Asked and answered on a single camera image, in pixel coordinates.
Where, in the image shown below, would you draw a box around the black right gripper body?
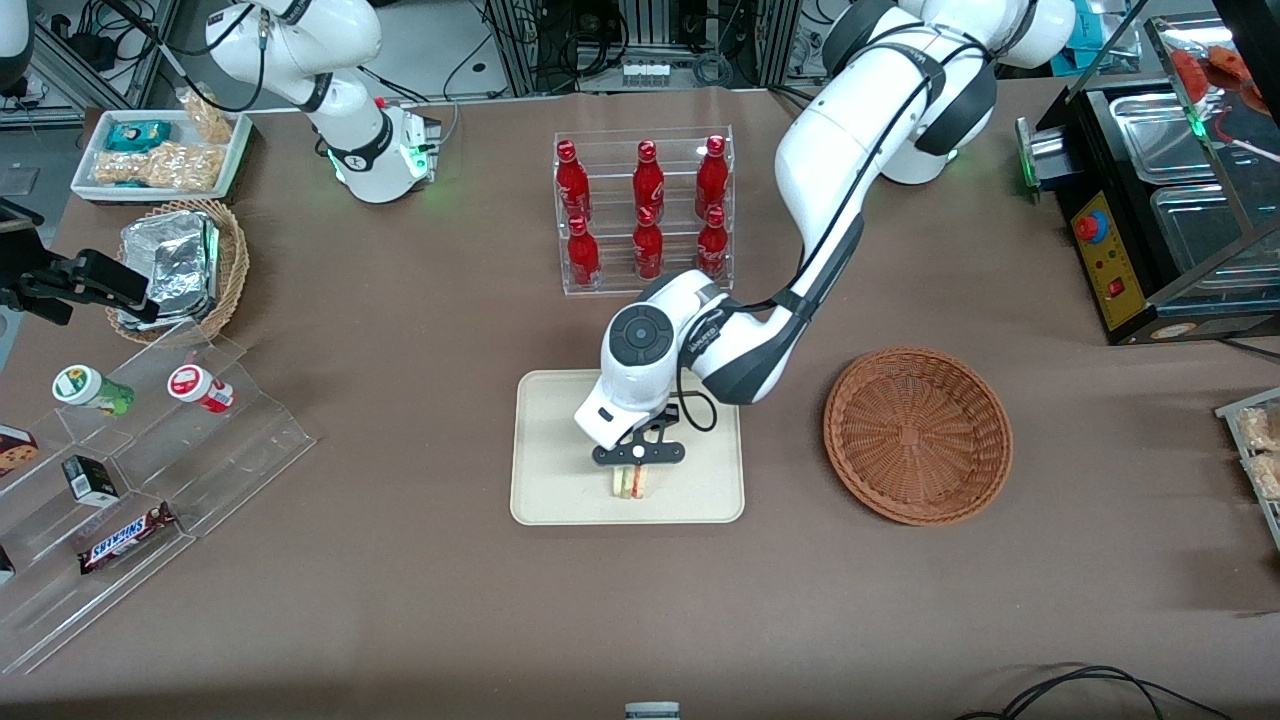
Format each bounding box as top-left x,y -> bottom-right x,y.
0,250 -> 153,326

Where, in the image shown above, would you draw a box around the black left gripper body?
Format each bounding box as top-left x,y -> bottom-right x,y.
591,404 -> 688,469

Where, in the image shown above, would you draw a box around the triangular sandwich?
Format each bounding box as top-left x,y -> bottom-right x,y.
612,463 -> 663,500

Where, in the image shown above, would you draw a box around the tan wicker basket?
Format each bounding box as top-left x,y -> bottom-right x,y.
105,198 -> 250,347

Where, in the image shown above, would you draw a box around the white snack tray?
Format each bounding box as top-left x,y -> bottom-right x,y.
70,108 -> 254,205

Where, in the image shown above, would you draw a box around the beige rectangular plastic tray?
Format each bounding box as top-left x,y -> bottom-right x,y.
510,367 -> 747,526

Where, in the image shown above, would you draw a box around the brown round wicker basket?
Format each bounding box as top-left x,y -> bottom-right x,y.
823,346 -> 1014,527

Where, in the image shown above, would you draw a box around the right edge snack tray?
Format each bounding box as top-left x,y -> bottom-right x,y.
1214,388 -> 1280,552

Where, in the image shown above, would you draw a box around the silver foil containers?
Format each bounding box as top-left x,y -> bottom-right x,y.
117,210 -> 222,332

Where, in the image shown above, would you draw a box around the green lidded drink cup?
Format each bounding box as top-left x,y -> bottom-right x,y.
52,364 -> 136,417

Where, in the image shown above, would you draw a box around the red lidded drink cup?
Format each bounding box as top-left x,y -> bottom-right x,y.
166,364 -> 236,414

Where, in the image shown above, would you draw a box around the large clear peanut bag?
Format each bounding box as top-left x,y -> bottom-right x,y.
94,142 -> 224,192

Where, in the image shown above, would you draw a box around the teal snack packet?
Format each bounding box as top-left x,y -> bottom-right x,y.
105,120 -> 173,154

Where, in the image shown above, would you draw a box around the clear acrylic stepped display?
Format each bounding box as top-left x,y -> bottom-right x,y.
0,325 -> 317,674

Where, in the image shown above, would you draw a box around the small black carton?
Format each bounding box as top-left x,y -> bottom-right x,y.
61,455 -> 120,507

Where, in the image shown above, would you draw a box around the clear acrylic bottle rack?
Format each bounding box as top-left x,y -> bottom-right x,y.
553,125 -> 735,297

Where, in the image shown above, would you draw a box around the brown cookie box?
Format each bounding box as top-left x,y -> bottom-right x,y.
0,424 -> 41,479

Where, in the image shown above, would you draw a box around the small clear peanut bag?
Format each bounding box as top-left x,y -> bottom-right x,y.
177,87 -> 237,145

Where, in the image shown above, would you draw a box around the red cola bottle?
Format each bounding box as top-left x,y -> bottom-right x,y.
632,140 -> 667,216
567,217 -> 602,290
697,204 -> 731,281
633,206 -> 665,282
695,135 -> 731,219
555,140 -> 593,224

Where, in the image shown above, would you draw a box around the Snickers chocolate bar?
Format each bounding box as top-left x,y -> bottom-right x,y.
78,502 -> 180,576

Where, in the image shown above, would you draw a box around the green rimmed metal scoop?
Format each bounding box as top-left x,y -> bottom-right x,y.
1015,117 -> 1086,203

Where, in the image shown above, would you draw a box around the black food warmer machine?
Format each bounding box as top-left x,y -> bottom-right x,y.
1035,80 -> 1280,347

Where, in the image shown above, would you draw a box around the large steel warmer pan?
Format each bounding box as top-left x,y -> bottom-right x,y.
1148,184 -> 1280,293

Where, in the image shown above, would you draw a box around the orange fried food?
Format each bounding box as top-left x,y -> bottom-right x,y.
1170,45 -> 1263,111

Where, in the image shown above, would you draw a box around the black floor cable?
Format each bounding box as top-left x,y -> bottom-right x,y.
955,664 -> 1237,720

